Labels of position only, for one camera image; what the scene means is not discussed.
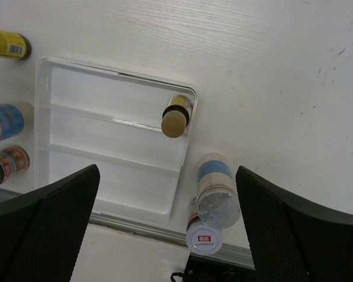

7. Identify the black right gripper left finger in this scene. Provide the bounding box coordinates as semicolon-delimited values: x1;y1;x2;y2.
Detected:
0;164;100;281

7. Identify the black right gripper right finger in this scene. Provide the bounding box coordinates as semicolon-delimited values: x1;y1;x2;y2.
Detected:
235;166;353;281

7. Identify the brown spice jar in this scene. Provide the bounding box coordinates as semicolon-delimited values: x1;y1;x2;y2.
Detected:
0;146;30;185

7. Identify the blue label shaker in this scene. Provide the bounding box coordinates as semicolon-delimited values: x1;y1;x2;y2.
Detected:
0;101;34;141
197;153;241;229

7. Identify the white cap spice jar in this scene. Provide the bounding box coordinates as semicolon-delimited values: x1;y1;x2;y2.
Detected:
185;197;224;256

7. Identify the yellow bottle tan cap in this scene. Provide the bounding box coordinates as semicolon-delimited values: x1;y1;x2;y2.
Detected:
161;95;193;138

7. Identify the yellow bottle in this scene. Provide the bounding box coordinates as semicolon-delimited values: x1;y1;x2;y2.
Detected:
0;30;32;60

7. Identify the white tiered plastic tray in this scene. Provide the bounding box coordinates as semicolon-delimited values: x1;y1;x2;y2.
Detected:
34;57;198;225

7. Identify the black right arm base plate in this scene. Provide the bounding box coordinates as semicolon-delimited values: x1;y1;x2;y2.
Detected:
169;253;258;282

